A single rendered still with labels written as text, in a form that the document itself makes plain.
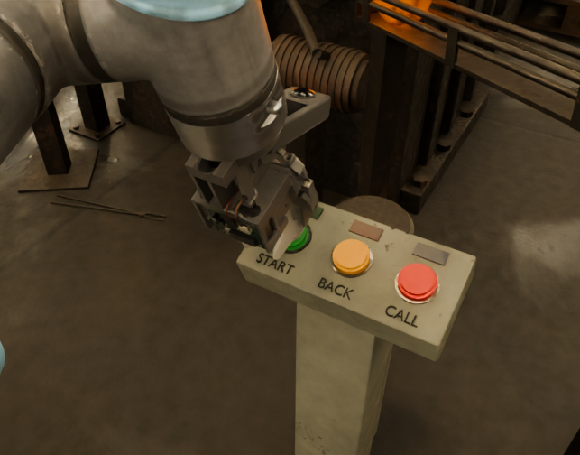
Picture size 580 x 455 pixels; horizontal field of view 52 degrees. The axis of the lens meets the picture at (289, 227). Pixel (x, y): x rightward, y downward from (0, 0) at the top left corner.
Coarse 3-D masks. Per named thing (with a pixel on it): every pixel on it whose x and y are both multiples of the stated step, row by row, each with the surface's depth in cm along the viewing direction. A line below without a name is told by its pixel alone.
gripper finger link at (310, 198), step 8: (296, 176) 55; (304, 184) 55; (312, 184) 55; (304, 192) 56; (312, 192) 56; (296, 200) 57; (304, 200) 56; (312, 200) 56; (304, 208) 57; (312, 208) 57; (304, 216) 59; (304, 224) 60
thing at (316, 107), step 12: (288, 96) 56; (300, 96) 55; (312, 96) 56; (324, 96) 57; (288, 108) 53; (300, 108) 53; (312, 108) 54; (324, 108) 56; (288, 120) 51; (300, 120) 53; (312, 120) 55; (324, 120) 57; (288, 132) 51; (300, 132) 54; (276, 144) 50
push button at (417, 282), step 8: (416, 264) 62; (400, 272) 61; (408, 272) 61; (416, 272) 61; (424, 272) 61; (432, 272) 61; (400, 280) 61; (408, 280) 60; (416, 280) 60; (424, 280) 60; (432, 280) 60; (400, 288) 60; (408, 288) 60; (416, 288) 60; (424, 288) 60; (432, 288) 60; (408, 296) 60; (416, 296) 60; (424, 296) 60
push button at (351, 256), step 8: (352, 240) 64; (336, 248) 64; (344, 248) 64; (352, 248) 63; (360, 248) 63; (336, 256) 63; (344, 256) 63; (352, 256) 63; (360, 256) 63; (368, 256) 63; (336, 264) 63; (344, 264) 63; (352, 264) 62; (360, 264) 62; (368, 264) 63; (344, 272) 63; (352, 272) 62; (360, 272) 63
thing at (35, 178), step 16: (48, 112) 162; (32, 128) 165; (48, 128) 165; (48, 144) 169; (64, 144) 174; (32, 160) 181; (48, 160) 172; (64, 160) 173; (80, 160) 181; (96, 160) 182; (32, 176) 175; (48, 176) 175; (64, 176) 175; (80, 176) 175
